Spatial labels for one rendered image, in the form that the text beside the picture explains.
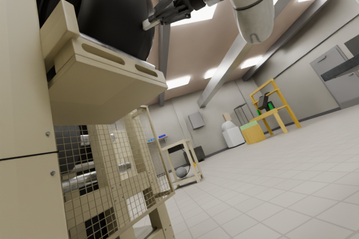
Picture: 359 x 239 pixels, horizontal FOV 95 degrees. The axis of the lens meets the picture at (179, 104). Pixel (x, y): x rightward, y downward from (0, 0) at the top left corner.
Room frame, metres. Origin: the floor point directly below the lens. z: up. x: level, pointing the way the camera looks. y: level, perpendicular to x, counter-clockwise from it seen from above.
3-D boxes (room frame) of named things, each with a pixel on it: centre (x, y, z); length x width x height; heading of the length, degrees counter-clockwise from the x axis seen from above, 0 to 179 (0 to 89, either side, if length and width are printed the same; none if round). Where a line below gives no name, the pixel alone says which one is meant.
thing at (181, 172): (3.43, 0.40, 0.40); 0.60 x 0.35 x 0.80; 74
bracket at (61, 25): (0.37, 0.34, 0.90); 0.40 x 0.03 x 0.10; 64
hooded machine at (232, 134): (8.90, -2.00, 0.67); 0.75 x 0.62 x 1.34; 104
